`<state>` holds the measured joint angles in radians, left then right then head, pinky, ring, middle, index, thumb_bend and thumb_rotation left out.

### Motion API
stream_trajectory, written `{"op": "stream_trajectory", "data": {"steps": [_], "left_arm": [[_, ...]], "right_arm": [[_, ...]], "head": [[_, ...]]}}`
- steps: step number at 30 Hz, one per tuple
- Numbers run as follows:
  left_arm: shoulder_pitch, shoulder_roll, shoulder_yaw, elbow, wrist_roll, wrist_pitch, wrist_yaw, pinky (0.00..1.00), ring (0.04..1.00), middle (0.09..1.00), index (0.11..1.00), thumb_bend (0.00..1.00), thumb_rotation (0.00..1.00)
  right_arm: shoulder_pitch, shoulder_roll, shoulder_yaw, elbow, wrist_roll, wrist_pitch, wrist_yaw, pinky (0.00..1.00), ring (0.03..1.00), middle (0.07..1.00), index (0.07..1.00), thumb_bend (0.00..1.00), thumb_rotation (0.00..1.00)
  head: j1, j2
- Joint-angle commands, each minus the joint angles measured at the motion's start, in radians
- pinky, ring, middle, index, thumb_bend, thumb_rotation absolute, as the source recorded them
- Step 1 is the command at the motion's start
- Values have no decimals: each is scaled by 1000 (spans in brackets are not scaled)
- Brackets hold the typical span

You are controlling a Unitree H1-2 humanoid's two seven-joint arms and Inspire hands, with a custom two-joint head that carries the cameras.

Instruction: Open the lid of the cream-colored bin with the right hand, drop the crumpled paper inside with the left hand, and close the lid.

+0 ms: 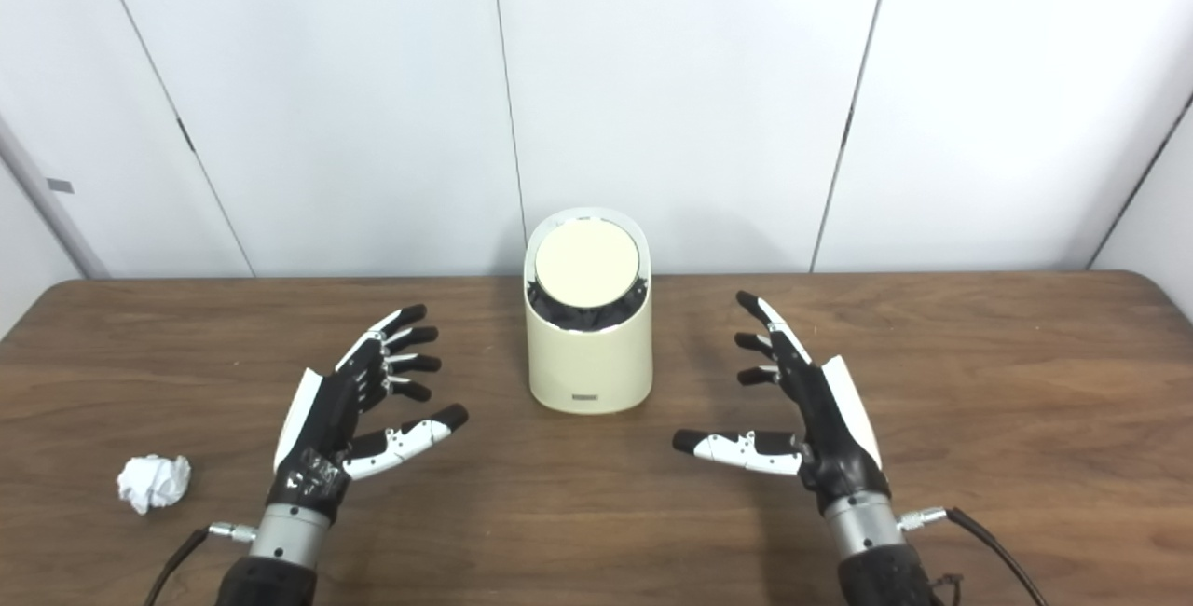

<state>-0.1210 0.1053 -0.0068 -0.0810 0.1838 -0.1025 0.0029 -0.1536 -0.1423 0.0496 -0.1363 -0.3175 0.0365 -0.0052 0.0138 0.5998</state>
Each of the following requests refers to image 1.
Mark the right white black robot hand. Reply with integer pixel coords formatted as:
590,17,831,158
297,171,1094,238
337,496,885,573
672,290,893,516

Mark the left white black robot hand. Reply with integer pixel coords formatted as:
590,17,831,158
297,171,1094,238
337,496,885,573
266,304,470,524

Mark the white paper ball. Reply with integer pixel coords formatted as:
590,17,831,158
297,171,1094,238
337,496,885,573
117,454,193,516

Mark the cream-colored bin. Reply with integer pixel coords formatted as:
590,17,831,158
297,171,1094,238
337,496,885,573
523,207,653,416

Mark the cream round bin lid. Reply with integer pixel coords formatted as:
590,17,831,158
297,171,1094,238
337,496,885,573
534,218,642,310

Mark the black bin liner bag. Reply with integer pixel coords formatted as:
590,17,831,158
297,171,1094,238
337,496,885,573
528,276,649,334

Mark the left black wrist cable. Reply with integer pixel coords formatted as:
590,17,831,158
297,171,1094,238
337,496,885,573
143,521,258,606

